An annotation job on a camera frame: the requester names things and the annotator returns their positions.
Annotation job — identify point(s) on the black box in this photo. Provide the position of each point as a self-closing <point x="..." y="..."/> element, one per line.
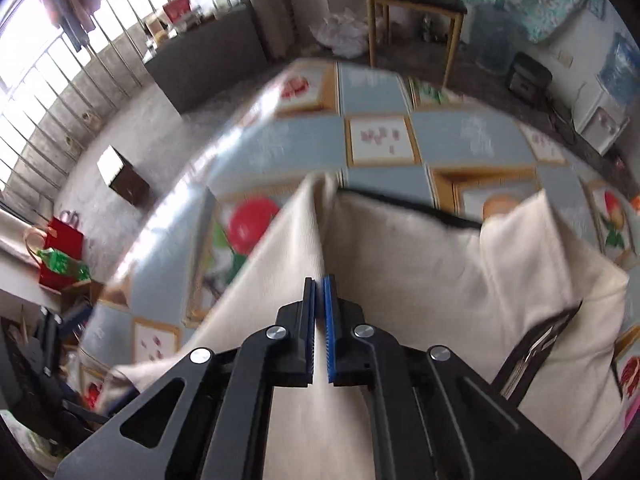
<point x="530" y="75"/>

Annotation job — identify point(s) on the window railing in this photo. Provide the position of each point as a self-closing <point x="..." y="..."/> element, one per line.
<point x="125" y="67"/>

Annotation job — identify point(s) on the hanging clothes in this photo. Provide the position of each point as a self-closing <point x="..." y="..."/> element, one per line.
<point x="70" y="0"/>

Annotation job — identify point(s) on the white water dispenser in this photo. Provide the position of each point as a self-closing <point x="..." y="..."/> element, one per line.
<point x="600" y="115"/>

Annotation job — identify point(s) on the red box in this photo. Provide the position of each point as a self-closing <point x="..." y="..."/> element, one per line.
<point x="177" y="8"/>

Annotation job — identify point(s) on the beige curtain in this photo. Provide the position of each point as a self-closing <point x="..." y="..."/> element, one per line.
<point x="265" y="5"/>

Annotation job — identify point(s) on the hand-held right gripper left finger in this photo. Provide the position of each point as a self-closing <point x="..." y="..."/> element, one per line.
<point x="311" y="310"/>

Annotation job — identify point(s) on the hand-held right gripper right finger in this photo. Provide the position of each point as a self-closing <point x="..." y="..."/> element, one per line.
<point x="329" y="320"/>

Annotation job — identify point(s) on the grey cabinet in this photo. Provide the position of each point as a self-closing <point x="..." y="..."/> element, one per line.
<point x="210" y="65"/>

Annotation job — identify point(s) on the brown box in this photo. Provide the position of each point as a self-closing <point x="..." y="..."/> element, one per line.
<point x="127" y="185"/>

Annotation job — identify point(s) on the red gift bag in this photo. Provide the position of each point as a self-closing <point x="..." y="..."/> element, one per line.
<point x="65" y="240"/>

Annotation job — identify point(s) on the fruit print tablecloth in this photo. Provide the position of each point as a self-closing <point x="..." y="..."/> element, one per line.
<point x="380" y="105"/>

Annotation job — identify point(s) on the black metal frame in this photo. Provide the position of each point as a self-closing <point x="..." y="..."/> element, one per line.
<point x="45" y="350"/>

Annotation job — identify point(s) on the cream jacket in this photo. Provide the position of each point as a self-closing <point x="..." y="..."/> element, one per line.
<point x="400" y="260"/>

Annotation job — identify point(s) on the clear empty water jug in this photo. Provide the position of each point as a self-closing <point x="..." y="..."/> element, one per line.
<point x="492" y="35"/>

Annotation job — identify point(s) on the green patterned bag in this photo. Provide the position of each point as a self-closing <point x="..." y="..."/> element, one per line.
<point x="62" y="265"/>

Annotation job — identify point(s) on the wall socket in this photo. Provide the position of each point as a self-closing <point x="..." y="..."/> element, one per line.
<point x="565" y="58"/>

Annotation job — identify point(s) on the white plastic bag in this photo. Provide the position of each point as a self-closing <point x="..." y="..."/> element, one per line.
<point x="340" y="30"/>

